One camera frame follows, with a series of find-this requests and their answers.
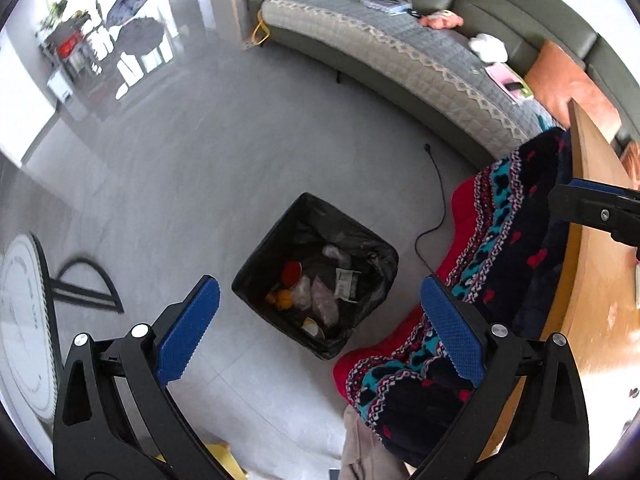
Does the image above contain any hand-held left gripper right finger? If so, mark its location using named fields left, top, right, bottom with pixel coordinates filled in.
left=415, top=274, right=591, bottom=480

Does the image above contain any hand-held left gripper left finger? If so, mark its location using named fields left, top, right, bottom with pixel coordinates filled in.
left=52, top=275, right=236, bottom=480

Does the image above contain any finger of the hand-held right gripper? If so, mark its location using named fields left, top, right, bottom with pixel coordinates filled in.
left=547, top=178, right=640, bottom=248

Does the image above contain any clear bag with printed label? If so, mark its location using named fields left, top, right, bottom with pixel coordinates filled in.
left=335, top=267, right=363, bottom=303

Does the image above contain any clear plastic bag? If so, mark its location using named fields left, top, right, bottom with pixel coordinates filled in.
left=292, top=275, right=313, bottom=307

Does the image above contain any bag of pink rubber bands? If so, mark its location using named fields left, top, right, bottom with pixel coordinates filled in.
left=310, top=276, right=341, bottom=326

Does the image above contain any white plastic wrap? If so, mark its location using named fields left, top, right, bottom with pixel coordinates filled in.
left=321, top=244, right=353, bottom=266

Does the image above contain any trash bin with black bag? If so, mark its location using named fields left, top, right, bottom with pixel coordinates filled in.
left=231, top=192, right=400, bottom=361

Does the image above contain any red patterned blanket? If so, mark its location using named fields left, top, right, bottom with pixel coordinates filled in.
left=332, top=127, right=573, bottom=466

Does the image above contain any black semicircular stand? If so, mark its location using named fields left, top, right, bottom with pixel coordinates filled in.
left=50, top=257, right=125, bottom=314

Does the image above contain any large orange cushion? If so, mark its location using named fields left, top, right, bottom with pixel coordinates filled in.
left=522, top=40, right=623, bottom=136

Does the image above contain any yellow object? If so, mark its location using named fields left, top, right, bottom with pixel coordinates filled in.
left=155, top=440, right=246, bottom=480

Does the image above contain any beige cloth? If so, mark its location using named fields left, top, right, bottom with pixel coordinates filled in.
left=341, top=407, right=411, bottom=480

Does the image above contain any pink book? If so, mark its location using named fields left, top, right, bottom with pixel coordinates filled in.
left=485, top=62, right=523, bottom=86

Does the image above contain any white cloth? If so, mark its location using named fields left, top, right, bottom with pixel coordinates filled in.
left=469, top=33, right=508, bottom=61

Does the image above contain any green leather sofa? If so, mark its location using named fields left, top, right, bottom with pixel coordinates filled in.
left=239, top=0, right=640, bottom=171

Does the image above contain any pink plush toy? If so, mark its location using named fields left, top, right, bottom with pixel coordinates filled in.
left=419, top=10, right=463, bottom=29

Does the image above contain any grey quilted sofa cover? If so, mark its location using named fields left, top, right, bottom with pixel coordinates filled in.
left=261, top=0, right=556, bottom=161

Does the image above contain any blue packet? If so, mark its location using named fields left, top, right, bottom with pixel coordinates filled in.
left=361, top=0, right=414, bottom=16

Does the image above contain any dark open umbrella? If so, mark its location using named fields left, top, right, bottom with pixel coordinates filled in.
left=106, top=0, right=151, bottom=26
left=116, top=17, right=166, bottom=56

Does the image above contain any metal shelf rack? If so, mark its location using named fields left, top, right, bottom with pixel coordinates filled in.
left=37, top=0, right=101, bottom=77

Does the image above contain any black power cable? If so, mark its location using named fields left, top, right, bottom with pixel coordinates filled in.
left=414, top=143, right=447, bottom=276

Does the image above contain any yellow cable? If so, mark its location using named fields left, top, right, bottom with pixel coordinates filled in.
left=252, top=0, right=273, bottom=48

